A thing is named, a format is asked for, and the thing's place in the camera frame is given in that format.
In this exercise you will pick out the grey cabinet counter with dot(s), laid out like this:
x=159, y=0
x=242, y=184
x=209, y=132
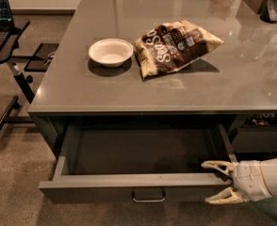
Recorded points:
x=239, y=78

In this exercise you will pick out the grey drawer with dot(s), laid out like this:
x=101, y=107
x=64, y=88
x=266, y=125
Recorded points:
x=255, y=133
x=140, y=165

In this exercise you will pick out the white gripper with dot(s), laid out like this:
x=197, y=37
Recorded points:
x=248, y=180

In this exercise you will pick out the brown chip bag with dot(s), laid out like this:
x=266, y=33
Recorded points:
x=170, y=47

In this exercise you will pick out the white paper bowl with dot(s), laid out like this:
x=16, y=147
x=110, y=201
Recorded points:
x=111, y=53

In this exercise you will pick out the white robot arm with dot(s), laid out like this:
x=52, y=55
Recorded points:
x=269, y=172

